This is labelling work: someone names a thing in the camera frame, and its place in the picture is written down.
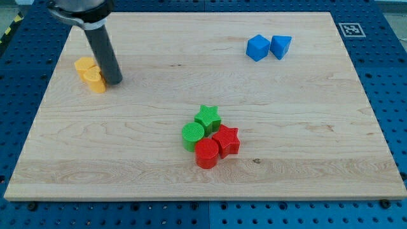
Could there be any blue triangular block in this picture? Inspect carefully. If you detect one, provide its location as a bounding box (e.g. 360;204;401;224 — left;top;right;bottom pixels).
270;35;292;60

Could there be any red star block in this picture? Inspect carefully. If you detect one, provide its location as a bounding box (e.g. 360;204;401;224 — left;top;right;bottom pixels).
212;124;240;159

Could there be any white fiducial marker tag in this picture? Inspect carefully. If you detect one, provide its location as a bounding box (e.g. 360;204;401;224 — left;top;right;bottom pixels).
338;22;366;38

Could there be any green cylinder block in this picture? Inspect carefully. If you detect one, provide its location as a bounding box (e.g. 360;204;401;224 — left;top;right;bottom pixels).
181;122;205;152

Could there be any yellow heart block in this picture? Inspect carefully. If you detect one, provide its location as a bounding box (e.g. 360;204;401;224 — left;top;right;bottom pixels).
83;66;106;94

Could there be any wooden board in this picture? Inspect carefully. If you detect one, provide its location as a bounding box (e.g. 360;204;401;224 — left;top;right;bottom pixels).
4;12;406;202

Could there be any blue cube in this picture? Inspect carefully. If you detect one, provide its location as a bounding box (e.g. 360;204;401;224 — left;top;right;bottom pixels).
246;34;270;62

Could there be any red cylinder block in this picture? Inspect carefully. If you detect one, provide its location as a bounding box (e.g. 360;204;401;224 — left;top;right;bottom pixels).
195;138;219;169

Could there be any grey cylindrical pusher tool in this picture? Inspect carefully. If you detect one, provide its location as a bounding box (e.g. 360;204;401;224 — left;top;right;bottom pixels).
85;25;123;85

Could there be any green star block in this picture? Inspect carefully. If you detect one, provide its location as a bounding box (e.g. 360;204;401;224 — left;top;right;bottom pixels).
194;105;221;137

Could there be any yellow hexagon block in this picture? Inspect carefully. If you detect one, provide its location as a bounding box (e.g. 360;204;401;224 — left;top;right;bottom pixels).
74;57;96;82

